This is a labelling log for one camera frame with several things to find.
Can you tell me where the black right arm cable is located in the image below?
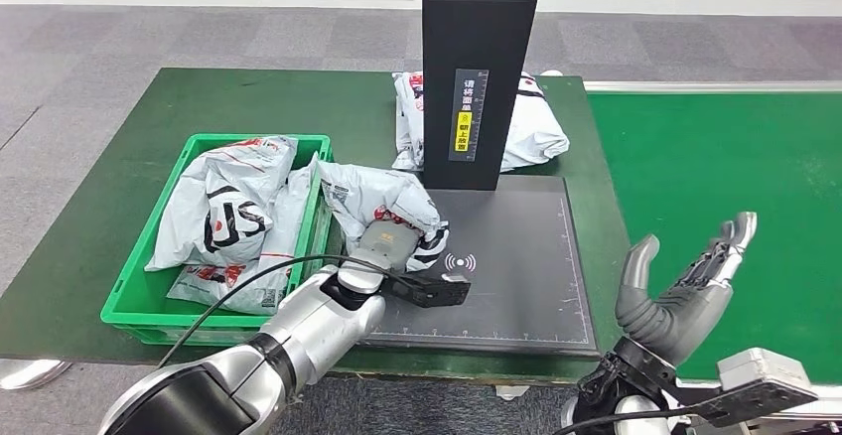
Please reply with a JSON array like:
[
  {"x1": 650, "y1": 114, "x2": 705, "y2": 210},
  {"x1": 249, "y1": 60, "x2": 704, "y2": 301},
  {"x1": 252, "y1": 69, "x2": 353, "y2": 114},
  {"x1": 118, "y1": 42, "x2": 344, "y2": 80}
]
[{"x1": 552, "y1": 402, "x2": 725, "y2": 435}]

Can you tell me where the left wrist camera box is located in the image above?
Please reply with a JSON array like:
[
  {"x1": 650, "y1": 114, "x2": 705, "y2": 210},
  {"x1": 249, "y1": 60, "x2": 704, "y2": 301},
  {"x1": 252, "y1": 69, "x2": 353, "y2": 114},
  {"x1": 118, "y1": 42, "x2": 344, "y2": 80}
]
[{"x1": 384, "y1": 272, "x2": 473, "y2": 310}]

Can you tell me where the green conveyor belt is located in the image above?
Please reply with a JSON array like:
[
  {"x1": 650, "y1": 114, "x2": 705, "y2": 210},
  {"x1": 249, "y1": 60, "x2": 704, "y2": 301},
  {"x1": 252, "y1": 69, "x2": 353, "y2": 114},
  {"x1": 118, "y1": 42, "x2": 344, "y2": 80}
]
[{"x1": 587, "y1": 91, "x2": 842, "y2": 387}]

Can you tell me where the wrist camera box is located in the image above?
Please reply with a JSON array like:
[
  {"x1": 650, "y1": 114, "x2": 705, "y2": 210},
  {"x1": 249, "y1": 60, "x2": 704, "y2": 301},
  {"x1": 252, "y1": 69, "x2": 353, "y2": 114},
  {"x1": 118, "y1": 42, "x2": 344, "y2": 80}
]
[
  {"x1": 680, "y1": 348, "x2": 820, "y2": 430},
  {"x1": 384, "y1": 272, "x2": 473, "y2": 310}
]

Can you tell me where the white poly mailer parcel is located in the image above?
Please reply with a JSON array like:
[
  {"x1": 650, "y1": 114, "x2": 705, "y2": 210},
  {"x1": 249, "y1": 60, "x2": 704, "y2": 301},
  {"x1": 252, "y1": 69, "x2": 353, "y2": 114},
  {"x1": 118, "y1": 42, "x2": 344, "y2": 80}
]
[
  {"x1": 391, "y1": 71, "x2": 572, "y2": 174},
  {"x1": 144, "y1": 135, "x2": 301, "y2": 273},
  {"x1": 315, "y1": 159, "x2": 451, "y2": 274},
  {"x1": 166, "y1": 152, "x2": 324, "y2": 317}
]

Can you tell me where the black inbound scanner machine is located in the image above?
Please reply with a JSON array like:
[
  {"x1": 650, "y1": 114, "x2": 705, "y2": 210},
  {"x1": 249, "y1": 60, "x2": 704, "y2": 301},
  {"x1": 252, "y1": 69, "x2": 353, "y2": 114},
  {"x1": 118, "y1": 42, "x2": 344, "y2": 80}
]
[{"x1": 354, "y1": 0, "x2": 601, "y2": 360}]

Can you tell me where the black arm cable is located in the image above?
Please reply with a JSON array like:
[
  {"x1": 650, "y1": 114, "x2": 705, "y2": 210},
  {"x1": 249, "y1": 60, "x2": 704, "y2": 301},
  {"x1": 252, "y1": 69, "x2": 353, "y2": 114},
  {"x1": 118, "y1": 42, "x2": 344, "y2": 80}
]
[
  {"x1": 156, "y1": 254, "x2": 422, "y2": 370},
  {"x1": 552, "y1": 402, "x2": 725, "y2": 435}
]

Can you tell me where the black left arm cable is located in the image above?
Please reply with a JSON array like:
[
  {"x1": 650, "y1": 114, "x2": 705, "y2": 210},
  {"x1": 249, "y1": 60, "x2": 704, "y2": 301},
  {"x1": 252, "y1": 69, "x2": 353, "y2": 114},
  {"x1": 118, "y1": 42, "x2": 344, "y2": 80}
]
[{"x1": 156, "y1": 254, "x2": 422, "y2": 370}]

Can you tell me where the shiny metal floor base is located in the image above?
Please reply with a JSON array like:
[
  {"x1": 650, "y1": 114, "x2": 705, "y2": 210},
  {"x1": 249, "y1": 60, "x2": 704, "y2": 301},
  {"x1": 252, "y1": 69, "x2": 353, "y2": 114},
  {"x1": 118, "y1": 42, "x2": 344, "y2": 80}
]
[{"x1": 0, "y1": 360, "x2": 72, "y2": 392}]

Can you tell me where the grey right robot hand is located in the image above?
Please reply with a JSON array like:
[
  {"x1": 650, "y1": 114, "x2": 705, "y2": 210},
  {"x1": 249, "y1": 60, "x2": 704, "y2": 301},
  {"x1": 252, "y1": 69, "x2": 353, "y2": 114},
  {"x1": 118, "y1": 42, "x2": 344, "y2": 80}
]
[{"x1": 615, "y1": 211, "x2": 759, "y2": 368}]

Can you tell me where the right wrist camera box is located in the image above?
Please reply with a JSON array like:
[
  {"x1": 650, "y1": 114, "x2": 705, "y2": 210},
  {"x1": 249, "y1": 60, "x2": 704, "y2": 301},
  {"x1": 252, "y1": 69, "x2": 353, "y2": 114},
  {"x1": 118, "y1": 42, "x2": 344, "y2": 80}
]
[{"x1": 680, "y1": 348, "x2": 820, "y2": 430}]

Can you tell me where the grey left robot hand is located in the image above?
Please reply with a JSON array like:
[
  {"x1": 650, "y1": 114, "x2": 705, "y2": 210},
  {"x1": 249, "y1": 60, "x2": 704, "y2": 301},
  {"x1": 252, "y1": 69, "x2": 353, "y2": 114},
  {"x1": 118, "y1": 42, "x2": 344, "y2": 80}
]
[{"x1": 354, "y1": 219, "x2": 422, "y2": 272}]

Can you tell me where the green plastic crate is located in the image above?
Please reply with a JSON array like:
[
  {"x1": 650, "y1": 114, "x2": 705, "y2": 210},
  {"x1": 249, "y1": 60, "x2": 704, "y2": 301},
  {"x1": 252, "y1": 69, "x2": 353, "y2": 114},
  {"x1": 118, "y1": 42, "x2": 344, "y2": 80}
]
[{"x1": 99, "y1": 133, "x2": 336, "y2": 348}]

